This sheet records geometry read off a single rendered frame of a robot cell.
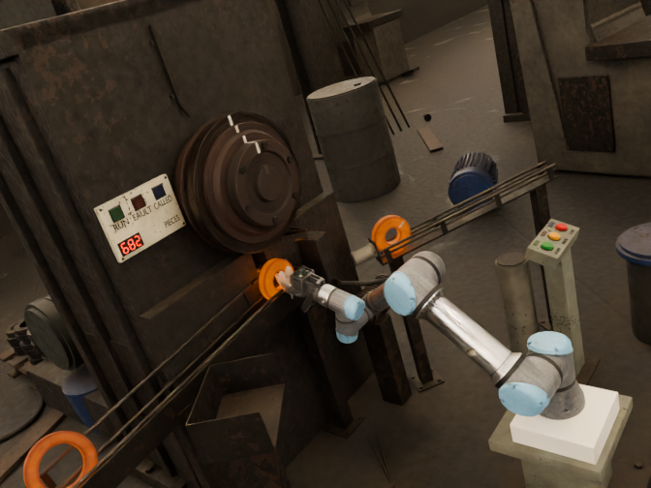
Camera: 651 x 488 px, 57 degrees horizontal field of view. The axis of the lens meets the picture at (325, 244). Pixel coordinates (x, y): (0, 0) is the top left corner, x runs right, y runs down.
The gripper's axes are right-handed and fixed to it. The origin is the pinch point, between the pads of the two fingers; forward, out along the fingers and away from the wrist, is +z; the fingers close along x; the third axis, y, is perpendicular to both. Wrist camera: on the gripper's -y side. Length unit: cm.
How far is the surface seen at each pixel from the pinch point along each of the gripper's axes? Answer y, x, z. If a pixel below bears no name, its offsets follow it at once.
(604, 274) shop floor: -51, -143, -84
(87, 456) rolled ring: -8, 84, -2
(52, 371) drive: -94, 39, 128
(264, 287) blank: 0.5, 7.4, 0.0
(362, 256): -2.3, -31.0, -15.5
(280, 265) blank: 3.6, -2.2, 0.8
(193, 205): 36.8, 22.4, 12.6
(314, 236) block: 5.3, -22.0, 0.7
